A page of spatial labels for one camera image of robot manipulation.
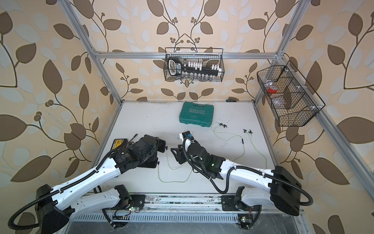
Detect green wired earphones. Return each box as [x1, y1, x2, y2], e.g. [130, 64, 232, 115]
[157, 162, 192, 184]
[166, 122, 268, 170]

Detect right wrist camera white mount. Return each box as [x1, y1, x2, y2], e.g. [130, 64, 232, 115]
[179, 131, 194, 151]

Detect black wire basket right wall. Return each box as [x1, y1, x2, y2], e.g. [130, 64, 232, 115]
[257, 61, 325, 127]

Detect socket wrench set in basket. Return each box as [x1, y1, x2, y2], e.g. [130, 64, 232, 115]
[163, 57, 224, 78]

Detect aluminium frame post right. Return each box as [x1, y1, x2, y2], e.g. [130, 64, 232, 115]
[252, 0, 310, 106]

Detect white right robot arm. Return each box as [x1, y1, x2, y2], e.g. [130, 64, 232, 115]
[171, 138, 314, 216]

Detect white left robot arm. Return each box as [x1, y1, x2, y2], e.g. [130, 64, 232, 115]
[8, 135, 166, 234]

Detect aluminium frame post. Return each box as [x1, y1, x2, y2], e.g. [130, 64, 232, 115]
[57, 0, 122, 105]
[252, 0, 310, 106]

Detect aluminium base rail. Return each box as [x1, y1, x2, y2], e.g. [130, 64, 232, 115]
[73, 194, 289, 224]

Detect black wire basket back wall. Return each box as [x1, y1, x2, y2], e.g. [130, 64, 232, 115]
[163, 46, 225, 82]

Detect black wire basket wall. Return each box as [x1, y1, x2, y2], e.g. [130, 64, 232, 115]
[163, 46, 225, 82]
[257, 61, 325, 127]

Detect black yellow battery pack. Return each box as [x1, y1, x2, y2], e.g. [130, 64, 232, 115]
[111, 138, 128, 150]

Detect aluminium frame crossbar back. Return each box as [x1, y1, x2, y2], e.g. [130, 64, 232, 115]
[94, 51, 278, 60]

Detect green plastic tool case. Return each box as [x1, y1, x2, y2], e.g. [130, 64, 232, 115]
[179, 102, 214, 127]

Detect red item in right basket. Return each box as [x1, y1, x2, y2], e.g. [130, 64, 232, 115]
[265, 82, 278, 94]

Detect blue-edged black smartphone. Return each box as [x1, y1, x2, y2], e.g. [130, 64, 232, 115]
[157, 139, 167, 153]

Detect aluminium frame post left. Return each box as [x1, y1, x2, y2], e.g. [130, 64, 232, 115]
[57, 0, 122, 105]

